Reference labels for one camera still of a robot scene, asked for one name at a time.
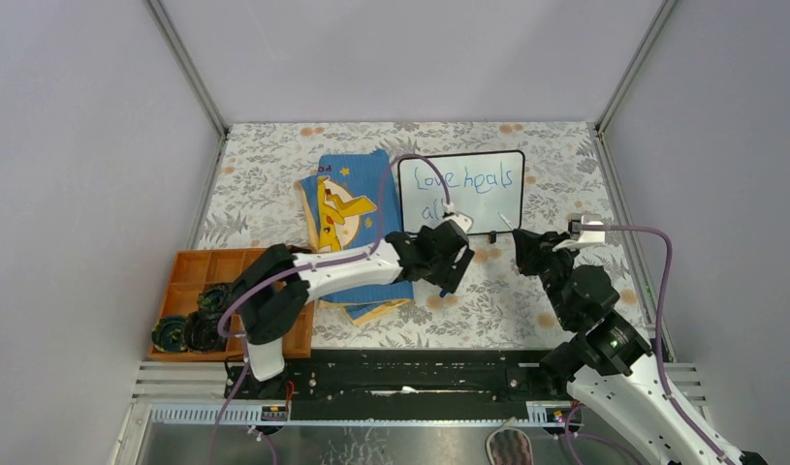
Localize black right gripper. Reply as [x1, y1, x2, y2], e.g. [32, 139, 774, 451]
[510, 229, 580, 326]

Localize black framed whiteboard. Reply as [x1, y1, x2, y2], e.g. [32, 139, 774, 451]
[397, 150, 526, 234]

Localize white whiteboard marker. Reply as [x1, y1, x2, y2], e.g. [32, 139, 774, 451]
[498, 212, 516, 230]

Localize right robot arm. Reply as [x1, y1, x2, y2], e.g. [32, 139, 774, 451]
[512, 229, 765, 464]

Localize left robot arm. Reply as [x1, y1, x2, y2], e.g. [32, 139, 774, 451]
[230, 214, 474, 398]

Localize blue cartoon cloth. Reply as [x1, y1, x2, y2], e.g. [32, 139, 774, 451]
[297, 149, 414, 325]

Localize striped object at bottom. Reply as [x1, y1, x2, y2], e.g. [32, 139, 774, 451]
[485, 418, 533, 465]

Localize black roll in tray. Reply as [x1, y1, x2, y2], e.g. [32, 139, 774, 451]
[150, 315, 187, 354]
[196, 283, 232, 315]
[183, 310, 227, 353]

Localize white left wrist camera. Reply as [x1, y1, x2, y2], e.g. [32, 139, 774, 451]
[442, 202, 473, 233]

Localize black mounting rail base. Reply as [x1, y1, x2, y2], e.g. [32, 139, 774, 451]
[224, 349, 575, 421]

